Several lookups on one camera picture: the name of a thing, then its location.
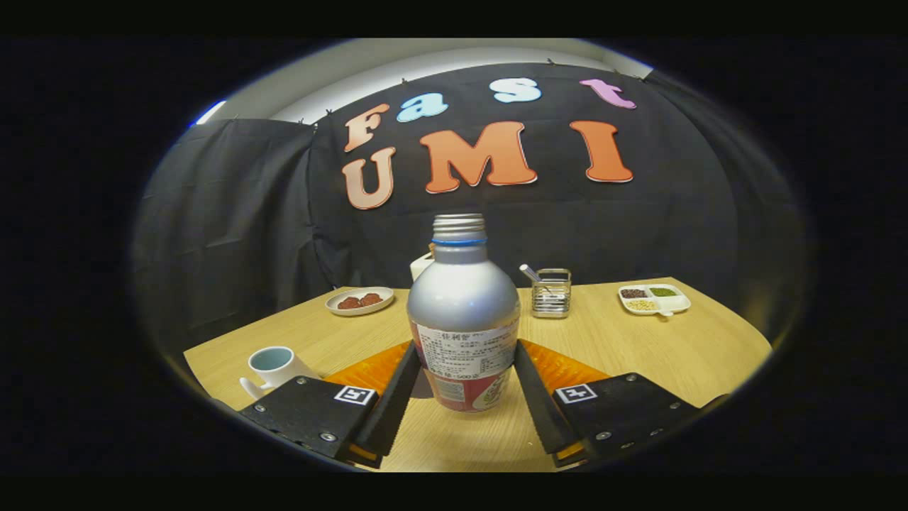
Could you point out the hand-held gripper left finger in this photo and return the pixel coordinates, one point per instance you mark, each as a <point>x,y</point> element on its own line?
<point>394,411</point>

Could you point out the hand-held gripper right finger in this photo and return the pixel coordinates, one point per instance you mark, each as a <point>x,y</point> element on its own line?
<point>543,411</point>

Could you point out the dark brown round coaster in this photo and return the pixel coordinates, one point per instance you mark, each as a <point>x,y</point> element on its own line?
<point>423,385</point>

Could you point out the silver juice bottle red label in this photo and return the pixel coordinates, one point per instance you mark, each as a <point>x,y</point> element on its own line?
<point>464,298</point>

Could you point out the red snack piece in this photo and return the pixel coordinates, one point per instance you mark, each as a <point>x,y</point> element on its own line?
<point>371,299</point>
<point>348,303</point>

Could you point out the white oval plate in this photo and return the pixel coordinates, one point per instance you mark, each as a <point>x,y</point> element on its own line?
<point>383,292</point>

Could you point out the metal spoon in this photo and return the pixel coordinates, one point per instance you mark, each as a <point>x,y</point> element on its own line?
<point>529,271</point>

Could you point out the wooden table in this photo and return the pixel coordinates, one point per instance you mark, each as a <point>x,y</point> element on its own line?
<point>674,355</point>

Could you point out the pile of yellow beans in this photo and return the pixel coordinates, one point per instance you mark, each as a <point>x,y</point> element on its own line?
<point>641,305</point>

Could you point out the cream white container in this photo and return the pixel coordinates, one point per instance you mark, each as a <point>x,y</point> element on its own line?
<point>421,267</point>

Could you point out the pile of dark red beans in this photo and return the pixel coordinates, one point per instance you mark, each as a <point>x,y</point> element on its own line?
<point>633,293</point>

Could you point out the pile of green beans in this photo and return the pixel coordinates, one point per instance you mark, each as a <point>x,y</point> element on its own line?
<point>663,292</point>

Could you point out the white divided dish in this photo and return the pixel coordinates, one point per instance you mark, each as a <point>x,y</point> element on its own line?
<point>677,304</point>

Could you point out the long ceiling light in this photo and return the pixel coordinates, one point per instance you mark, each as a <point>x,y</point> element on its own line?
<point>209,113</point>

